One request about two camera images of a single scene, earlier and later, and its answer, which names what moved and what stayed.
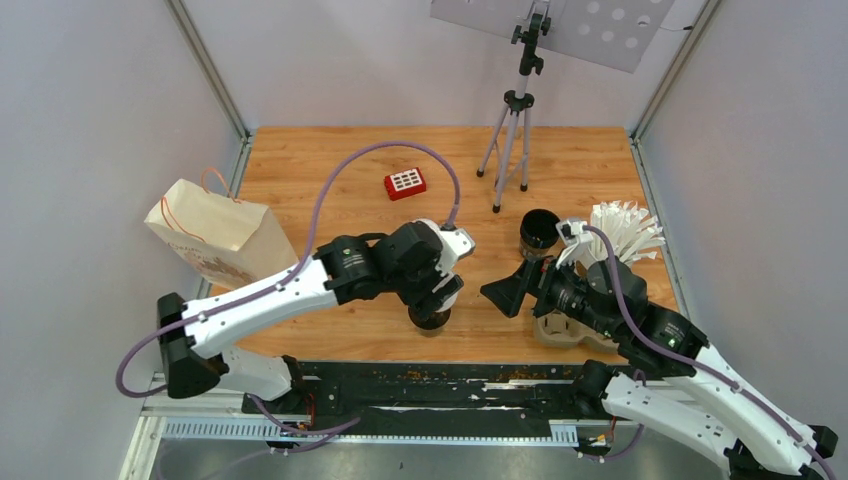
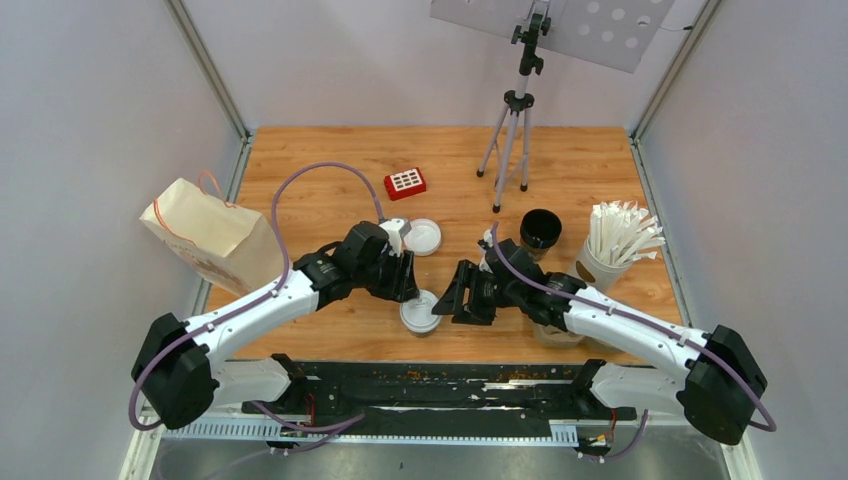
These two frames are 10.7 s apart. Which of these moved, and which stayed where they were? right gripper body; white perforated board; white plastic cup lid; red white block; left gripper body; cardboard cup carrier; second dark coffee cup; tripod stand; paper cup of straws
Moved: left gripper body; right gripper body; white plastic cup lid
Stayed: red white block; paper cup of straws; tripod stand; cardboard cup carrier; second dark coffee cup; white perforated board
